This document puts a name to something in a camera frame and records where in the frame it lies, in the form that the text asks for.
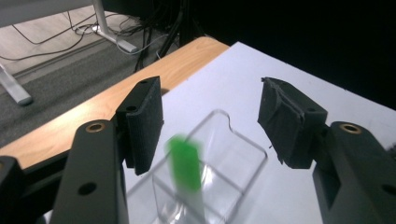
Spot green highlighter pen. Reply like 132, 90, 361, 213
166, 133, 207, 224

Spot black floor cables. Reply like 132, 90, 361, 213
0, 8, 166, 73

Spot clear plastic divided organizer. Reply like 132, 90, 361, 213
125, 108, 269, 224

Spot black curtain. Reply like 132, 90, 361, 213
102, 0, 396, 110

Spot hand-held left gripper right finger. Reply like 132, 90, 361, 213
257, 77, 329, 170

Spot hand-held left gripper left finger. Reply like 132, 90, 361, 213
115, 76, 165, 176

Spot black stand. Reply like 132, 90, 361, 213
155, 0, 207, 61

